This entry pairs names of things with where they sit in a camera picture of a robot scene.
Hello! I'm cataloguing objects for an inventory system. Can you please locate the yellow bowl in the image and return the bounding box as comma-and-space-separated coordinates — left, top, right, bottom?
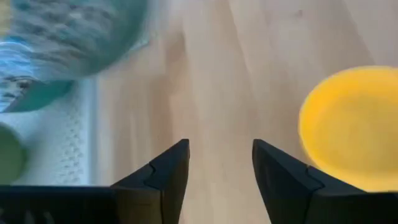
297, 65, 398, 193

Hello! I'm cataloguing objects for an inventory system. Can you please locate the teal bowl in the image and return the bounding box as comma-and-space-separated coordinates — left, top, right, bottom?
0, 40, 75, 113
6, 0, 150, 82

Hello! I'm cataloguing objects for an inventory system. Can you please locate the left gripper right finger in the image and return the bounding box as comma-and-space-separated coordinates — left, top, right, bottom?
252, 138, 368, 224

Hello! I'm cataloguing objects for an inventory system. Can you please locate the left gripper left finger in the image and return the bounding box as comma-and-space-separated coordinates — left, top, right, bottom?
110, 138, 191, 224

